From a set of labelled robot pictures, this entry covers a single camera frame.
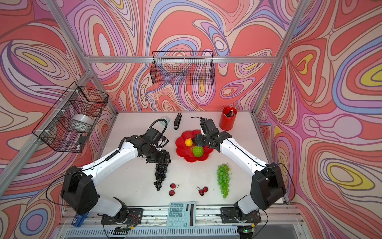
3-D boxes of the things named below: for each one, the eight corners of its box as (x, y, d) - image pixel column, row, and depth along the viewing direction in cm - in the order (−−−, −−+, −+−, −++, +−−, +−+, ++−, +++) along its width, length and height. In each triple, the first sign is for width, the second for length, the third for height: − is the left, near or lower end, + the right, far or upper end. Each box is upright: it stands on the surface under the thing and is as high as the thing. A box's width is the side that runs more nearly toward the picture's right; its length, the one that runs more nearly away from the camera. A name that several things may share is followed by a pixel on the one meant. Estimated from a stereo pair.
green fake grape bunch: (219, 197, 80) (220, 195, 77) (216, 166, 92) (216, 163, 89) (232, 197, 80) (233, 195, 77) (227, 166, 92) (228, 163, 89)
